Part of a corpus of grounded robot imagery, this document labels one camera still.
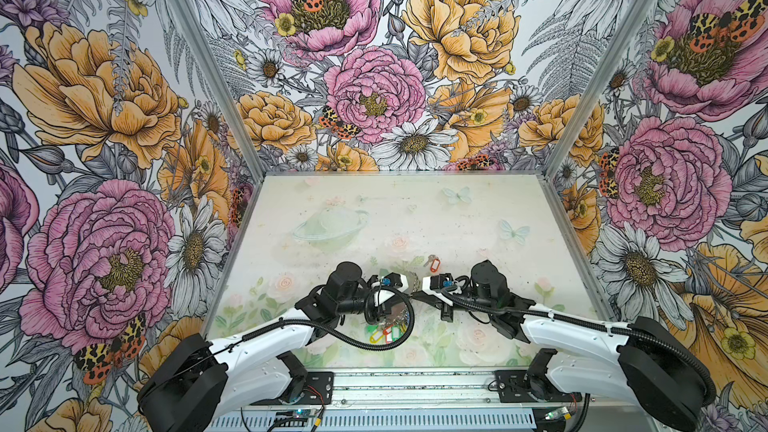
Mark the metal key organizer plate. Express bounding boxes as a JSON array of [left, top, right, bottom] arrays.
[[389, 271, 421, 334]]

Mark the bunch of coloured key tags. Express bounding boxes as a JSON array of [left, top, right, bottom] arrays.
[[366, 322, 408, 345]]

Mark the aluminium front rail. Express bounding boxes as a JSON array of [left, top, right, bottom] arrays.
[[208, 368, 660, 431]]

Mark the green circuit board left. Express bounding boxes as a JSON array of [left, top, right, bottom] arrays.
[[272, 409, 321, 428]]

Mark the red tagged key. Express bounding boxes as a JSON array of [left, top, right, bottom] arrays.
[[426, 255, 441, 274]]

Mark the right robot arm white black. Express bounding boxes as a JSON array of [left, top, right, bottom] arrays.
[[412, 260, 716, 431]]

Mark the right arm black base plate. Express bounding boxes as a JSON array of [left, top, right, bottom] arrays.
[[487, 369, 581, 403]]

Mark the left black corrugated cable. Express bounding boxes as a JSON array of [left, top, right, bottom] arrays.
[[227, 284, 416, 352]]

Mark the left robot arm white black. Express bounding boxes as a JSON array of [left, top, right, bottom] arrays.
[[137, 262, 415, 431]]

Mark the aluminium corner post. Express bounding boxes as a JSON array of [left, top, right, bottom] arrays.
[[542, 0, 657, 180], [166, 0, 266, 185]]

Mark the left aluminium corner post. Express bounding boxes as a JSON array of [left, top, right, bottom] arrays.
[[166, 0, 266, 185]]

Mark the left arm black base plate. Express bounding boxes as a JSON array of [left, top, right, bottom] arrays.
[[277, 371, 335, 405]]

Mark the green circuit board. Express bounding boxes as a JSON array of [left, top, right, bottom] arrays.
[[543, 406, 571, 421], [272, 409, 321, 428]]

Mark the right aluminium corner post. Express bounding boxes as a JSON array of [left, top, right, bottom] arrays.
[[542, 0, 657, 180]]

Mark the green circuit board right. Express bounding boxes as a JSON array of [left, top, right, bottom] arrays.
[[543, 406, 571, 421]]

